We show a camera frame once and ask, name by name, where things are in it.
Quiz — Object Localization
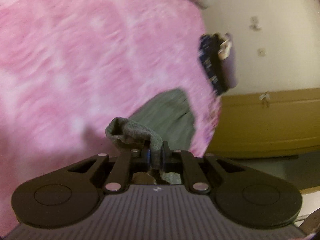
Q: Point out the green knitted garment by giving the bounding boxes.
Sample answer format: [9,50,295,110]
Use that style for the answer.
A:
[105,89,195,185]

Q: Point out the yellow wooden cabinet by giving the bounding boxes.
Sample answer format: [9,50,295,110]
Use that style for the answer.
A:
[206,88,319,159]

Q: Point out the dark blue patterned bag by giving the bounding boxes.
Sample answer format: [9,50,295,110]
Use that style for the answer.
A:
[199,33,238,96]

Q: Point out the pink rose pattern blanket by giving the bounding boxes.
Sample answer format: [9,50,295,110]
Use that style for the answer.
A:
[1,0,220,236]

